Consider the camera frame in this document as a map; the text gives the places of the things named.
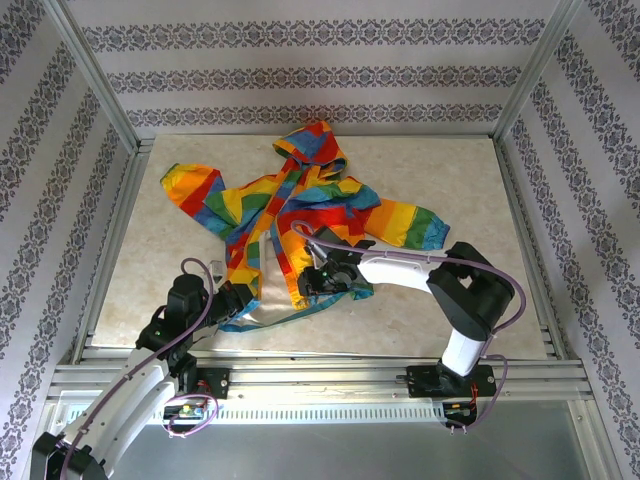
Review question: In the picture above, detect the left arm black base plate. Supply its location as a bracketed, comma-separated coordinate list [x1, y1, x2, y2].
[195, 367, 231, 401]

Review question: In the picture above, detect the aluminium frame post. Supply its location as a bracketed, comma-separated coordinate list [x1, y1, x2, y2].
[492, 0, 585, 146]
[42, 0, 142, 151]

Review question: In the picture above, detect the aluminium side rail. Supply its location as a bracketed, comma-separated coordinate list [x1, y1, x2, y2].
[73, 142, 152, 362]
[492, 137, 569, 361]

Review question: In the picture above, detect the white slotted cable duct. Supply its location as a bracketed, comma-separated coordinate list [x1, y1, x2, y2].
[159, 402, 447, 424]

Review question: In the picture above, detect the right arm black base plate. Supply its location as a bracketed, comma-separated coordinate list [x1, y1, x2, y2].
[405, 364, 497, 399]

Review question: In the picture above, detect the aluminium front rail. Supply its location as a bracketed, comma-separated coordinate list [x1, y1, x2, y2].
[47, 349, 594, 401]

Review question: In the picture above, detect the grey metal plate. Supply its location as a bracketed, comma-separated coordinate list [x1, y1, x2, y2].
[37, 399, 594, 480]

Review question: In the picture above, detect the rainbow striped hooded jacket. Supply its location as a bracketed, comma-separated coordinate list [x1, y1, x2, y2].
[159, 119, 451, 335]

